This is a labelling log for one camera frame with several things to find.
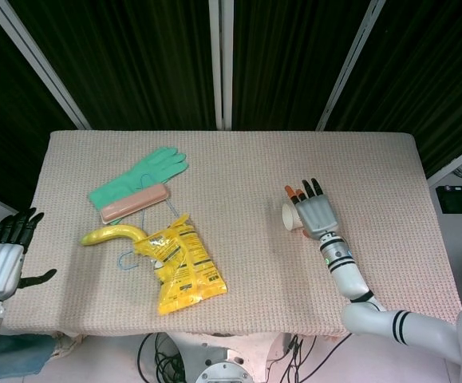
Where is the black screen device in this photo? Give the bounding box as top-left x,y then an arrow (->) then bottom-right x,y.
433,183 -> 462,215

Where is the beige waffle-weave tablecloth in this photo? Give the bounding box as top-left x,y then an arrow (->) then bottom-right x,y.
2,129 -> 462,340

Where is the white paper cup blue stripe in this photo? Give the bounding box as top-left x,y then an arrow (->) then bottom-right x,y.
281,202 -> 306,232

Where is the blue cloth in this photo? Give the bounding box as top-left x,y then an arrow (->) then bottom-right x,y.
0,332 -> 57,381

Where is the green rubber glove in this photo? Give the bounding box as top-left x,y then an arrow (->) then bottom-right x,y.
89,147 -> 189,211

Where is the black cable bundle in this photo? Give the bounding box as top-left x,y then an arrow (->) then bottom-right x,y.
285,333 -> 352,383
136,332 -> 192,383

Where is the yellow banana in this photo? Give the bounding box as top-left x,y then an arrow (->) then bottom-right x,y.
80,224 -> 149,247

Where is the yellow snack bag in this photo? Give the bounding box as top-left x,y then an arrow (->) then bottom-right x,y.
132,213 -> 229,318

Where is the pink plastic oblong case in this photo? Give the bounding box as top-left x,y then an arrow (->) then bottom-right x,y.
99,184 -> 172,225

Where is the dark curtain panel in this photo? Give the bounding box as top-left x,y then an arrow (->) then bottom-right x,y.
325,0 -> 462,180
5,0 -> 220,131
0,0 -> 89,209
232,0 -> 370,131

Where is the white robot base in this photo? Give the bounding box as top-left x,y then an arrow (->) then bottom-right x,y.
169,330 -> 295,383

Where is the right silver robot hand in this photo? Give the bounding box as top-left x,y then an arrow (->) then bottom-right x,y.
285,177 -> 341,241

